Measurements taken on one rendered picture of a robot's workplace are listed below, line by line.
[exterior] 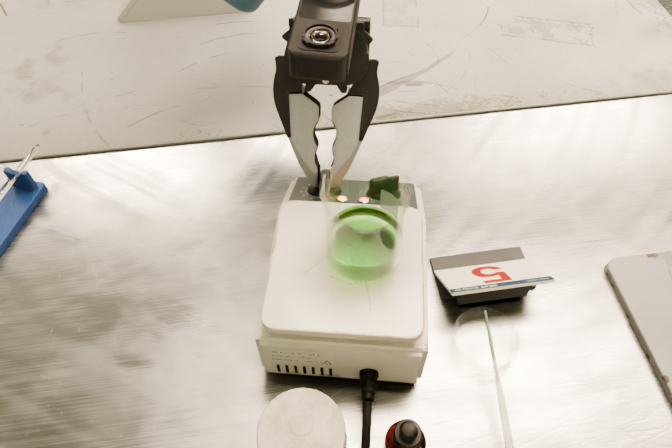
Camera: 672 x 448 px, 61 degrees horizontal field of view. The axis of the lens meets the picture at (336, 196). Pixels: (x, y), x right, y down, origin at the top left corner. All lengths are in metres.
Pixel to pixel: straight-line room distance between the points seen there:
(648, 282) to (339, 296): 0.30
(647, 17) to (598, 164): 0.31
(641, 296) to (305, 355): 0.31
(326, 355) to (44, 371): 0.25
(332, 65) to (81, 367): 0.33
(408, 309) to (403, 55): 0.42
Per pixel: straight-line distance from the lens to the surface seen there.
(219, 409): 0.50
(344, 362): 0.45
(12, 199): 0.67
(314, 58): 0.41
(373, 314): 0.42
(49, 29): 0.91
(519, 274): 0.53
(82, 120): 0.74
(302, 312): 0.42
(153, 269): 0.57
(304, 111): 0.50
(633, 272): 0.59
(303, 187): 0.55
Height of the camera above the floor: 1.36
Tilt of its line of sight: 51 degrees down
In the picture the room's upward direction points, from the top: 1 degrees counter-clockwise
